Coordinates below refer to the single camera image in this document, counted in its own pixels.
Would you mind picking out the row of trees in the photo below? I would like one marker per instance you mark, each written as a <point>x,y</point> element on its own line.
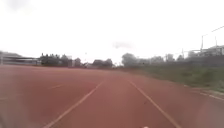
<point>83,61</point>

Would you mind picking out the pole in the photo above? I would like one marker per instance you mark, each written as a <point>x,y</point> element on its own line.
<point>201,42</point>

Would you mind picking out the long low building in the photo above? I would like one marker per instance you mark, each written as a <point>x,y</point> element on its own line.
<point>20,60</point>

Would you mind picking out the grey kerb strip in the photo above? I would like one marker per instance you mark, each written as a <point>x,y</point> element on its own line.
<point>208,93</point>

